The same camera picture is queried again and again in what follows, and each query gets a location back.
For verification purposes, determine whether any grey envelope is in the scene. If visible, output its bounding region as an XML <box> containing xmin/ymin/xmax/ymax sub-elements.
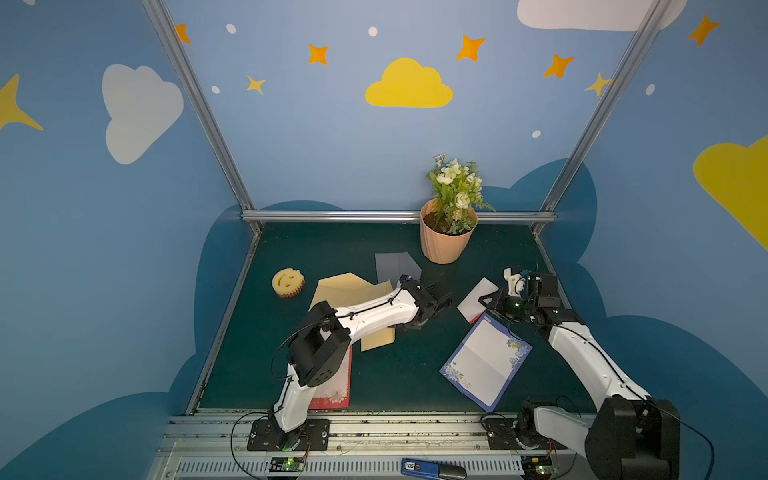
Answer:
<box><xmin>374</xmin><ymin>252</ymin><xmax>422</xmax><ymax>287</ymax></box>

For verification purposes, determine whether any blue handheld device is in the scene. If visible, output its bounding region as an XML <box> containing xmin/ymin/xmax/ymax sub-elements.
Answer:
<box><xmin>401</xmin><ymin>458</ymin><xmax>467</xmax><ymax>480</ymax></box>

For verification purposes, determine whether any left green circuit board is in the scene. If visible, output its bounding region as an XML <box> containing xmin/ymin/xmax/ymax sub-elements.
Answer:
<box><xmin>268</xmin><ymin>457</ymin><xmax>306</xmax><ymax>473</ymax></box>

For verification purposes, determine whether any green circuit board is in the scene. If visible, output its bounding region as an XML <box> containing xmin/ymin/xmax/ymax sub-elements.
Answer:
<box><xmin>268</xmin><ymin>457</ymin><xmax>306</xmax><ymax>473</ymax></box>
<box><xmin>520</xmin><ymin>456</ymin><xmax>559</xmax><ymax>480</ymax></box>

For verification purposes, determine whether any red letter paper flat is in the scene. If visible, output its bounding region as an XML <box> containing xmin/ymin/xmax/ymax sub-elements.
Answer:
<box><xmin>309</xmin><ymin>348</ymin><xmax>353</xmax><ymax>410</ymax></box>

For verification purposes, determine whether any blue floral letter paper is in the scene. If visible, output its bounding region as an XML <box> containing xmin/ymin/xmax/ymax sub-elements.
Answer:
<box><xmin>440</xmin><ymin>313</ymin><xmax>533</xmax><ymax>412</ymax></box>

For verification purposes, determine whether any small yellow envelope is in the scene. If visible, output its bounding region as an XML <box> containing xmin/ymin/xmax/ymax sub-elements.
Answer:
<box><xmin>323</xmin><ymin>281</ymin><xmax>397</xmax><ymax>353</ymax></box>

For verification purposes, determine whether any peach flower pot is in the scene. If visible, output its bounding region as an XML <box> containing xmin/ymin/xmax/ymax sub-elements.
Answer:
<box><xmin>420</xmin><ymin>200</ymin><xmax>478</xmax><ymax>265</ymax></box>

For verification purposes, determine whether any right green circuit board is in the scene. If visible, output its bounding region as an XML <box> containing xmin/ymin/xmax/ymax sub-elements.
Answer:
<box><xmin>520</xmin><ymin>456</ymin><xmax>559</xmax><ymax>480</ymax></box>

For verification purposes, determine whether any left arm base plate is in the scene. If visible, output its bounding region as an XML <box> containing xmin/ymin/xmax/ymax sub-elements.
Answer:
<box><xmin>246</xmin><ymin>417</ymin><xmax>331</xmax><ymax>452</ymax></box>

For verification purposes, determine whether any aluminium front rail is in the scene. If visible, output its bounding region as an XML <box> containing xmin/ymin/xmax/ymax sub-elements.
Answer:
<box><xmin>147</xmin><ymin>410</ymin><xmax>595</xmax><ymax>479</ymax></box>

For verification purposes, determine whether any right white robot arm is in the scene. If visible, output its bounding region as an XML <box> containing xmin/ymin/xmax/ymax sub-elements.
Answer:
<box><xmin>477</xmin><ymin>269</ymin><xmax>681</xmax><ymax>479</ymax></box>

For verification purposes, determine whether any large yellow envelope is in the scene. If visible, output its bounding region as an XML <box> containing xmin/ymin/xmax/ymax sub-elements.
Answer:
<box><xmin>310</xmin><ymin>273</ymin><xmax>375</xmax><ymax>308</ymax></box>

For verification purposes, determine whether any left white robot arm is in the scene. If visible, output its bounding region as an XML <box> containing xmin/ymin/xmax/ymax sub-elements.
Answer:
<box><xmin>269</xmin><ymin>275</ymin><xmax>452</xmax><ymax>434</ymax></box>

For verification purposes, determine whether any white flower plant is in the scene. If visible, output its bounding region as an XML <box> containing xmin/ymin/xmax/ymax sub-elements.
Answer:
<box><xmin>425</xmin><ymin>154</ymin><xmax>495</xmax><ymax>236</ymax></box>

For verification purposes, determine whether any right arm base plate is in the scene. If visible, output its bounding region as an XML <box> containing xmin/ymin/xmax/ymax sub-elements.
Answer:
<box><xmin>479</xmin><ymin>413</ymin><xmax>564</xmax><ymax>450</ymax></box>

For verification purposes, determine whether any red bordered letter paper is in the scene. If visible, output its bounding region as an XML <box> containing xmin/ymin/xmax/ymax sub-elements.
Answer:
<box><xmin>457</xmin><ymin>277</ymin><xmax>499</xmax><ymax>324</ymax></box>

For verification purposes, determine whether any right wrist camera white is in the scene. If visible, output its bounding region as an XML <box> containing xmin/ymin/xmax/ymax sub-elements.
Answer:
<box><xmin>503</xmin><ymin>267</ymin><xmax>528</xmax><ymax>297</ymax></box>

